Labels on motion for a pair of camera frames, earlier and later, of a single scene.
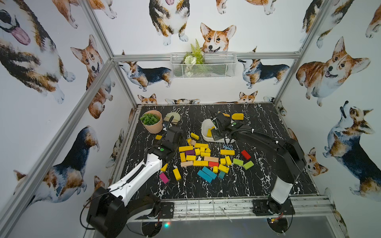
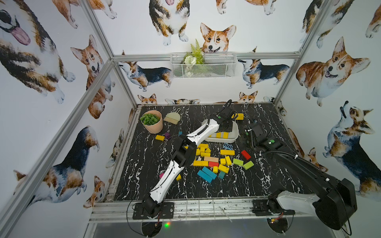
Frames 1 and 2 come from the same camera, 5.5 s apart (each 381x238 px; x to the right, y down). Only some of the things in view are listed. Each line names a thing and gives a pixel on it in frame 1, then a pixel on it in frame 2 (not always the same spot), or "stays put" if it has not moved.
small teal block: [222, 174] stays put
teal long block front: [202, 174] stays put
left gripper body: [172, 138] → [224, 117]
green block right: [248, 165] stays put
